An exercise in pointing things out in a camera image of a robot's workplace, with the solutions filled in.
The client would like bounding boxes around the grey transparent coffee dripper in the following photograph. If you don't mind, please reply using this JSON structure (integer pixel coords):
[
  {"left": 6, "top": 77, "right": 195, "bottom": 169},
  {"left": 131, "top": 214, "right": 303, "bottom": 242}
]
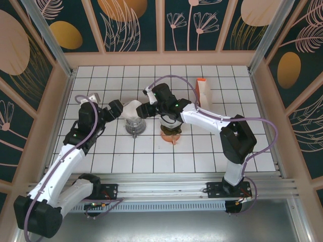
[{"left": 125, "top": 118, "right": 146, "bottom": 139}]

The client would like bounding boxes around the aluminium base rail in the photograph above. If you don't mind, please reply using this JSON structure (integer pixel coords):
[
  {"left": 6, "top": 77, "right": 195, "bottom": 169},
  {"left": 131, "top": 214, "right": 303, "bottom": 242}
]
[{"left": 25, "top": 173, "right": 300, "bottom": 202}]

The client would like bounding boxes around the orange white filter pack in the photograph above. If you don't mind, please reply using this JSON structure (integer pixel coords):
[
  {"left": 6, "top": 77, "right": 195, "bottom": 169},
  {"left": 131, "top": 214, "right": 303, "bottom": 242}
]
[{"left": 195, "top": 78, "right": 213, "bottom": 109}]

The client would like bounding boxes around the grey metal base sheet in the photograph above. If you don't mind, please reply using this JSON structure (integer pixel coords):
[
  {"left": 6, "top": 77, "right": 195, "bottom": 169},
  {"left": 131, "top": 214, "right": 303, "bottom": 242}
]
[{"left": 15, "top": 199, "right": 310, "bottom": 242}]

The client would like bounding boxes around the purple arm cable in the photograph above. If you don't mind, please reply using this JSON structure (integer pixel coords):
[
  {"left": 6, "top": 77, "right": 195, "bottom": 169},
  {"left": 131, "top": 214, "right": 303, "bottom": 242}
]
[
  {"left": 147, "top": 75, "right": 280, "bottom": 216},
  {"left": 24, "top": 95, "right": 125, "bottom": 237}
]

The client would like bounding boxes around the aluminium frame post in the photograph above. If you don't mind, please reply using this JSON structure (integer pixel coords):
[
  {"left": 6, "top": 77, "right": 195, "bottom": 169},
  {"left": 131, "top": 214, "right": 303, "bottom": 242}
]
[
  {"left": 248, "top": 0, "right": 295, "bottom": 74},
  {"left": 21, "top": 0, "right": 76, "bottom": 78}
]

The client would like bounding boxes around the orange transparent cup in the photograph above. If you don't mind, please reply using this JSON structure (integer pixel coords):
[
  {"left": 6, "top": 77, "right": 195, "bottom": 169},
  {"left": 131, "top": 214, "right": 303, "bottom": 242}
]
[{"left": 160, "top": 132, "right": 181, "bottom": 146}]

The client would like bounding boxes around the slotted grey cable duct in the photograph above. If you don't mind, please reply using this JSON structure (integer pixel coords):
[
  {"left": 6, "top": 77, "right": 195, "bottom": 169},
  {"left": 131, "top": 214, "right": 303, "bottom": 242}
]
[{"left": 70, "top": 201, "right": 228, "bottom": 212}]

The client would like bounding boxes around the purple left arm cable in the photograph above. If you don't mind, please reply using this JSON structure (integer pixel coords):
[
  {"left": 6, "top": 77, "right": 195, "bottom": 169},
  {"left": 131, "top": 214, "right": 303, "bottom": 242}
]
[{"left": 24, "top": 95, "right": 125, "bottom": 237}]

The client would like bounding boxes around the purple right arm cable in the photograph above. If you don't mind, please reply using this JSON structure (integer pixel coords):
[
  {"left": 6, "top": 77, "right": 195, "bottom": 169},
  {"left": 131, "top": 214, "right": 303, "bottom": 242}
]
[{"left": 147, "top": 75, "right": 280, "bottom": 216}]

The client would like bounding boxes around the white paper coffee filter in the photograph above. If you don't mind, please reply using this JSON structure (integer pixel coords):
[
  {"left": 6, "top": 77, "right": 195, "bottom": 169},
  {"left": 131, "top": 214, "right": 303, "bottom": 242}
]
[
  {"left": 161, "top": 118, "right": 182, "bottom": 131},
  {"left": 121, "top": 100, "right": 142, "bottom": 122}
]

